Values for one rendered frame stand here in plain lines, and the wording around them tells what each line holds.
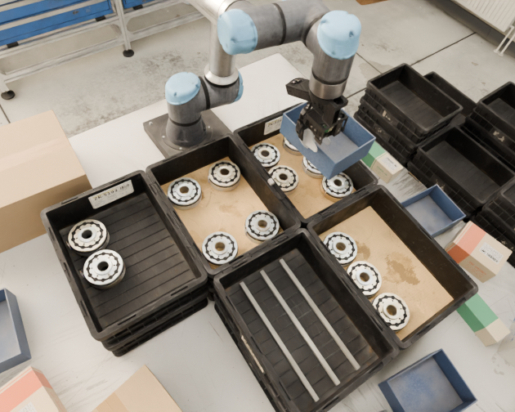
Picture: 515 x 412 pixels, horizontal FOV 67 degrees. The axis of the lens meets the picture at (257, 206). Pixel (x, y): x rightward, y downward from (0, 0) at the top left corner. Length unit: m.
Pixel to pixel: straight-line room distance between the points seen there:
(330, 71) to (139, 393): 0.81
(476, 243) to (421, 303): 0.36
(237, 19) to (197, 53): 2.35
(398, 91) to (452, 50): 1.51
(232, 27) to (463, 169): 1.72
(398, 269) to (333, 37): 0.74
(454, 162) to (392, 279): 1.16
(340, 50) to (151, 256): 0.75
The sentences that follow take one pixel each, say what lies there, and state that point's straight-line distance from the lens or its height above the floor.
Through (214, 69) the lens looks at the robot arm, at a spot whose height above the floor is 1.02.
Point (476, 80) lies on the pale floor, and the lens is 3.56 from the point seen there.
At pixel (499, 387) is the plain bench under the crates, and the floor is 0.70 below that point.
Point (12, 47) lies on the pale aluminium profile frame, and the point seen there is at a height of 0.31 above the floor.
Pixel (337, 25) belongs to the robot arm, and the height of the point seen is 1.48.
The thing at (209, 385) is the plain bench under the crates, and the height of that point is 0.70.
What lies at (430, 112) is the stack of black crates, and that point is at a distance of 2.27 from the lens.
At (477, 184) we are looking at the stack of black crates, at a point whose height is 0.38.
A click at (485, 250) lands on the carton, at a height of 0.77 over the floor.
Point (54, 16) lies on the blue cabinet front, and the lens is 2.83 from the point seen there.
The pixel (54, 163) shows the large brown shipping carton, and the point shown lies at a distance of 1.31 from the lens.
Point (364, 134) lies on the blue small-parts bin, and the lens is 1.08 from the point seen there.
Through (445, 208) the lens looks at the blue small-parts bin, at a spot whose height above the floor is 0.73.
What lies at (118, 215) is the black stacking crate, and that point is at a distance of 1.24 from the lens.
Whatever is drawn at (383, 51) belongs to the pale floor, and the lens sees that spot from 3.46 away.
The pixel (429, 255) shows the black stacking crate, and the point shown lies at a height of 0.88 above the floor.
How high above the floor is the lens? 1.87
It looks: 58 degrees down
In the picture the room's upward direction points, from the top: 10 degrees clockwise
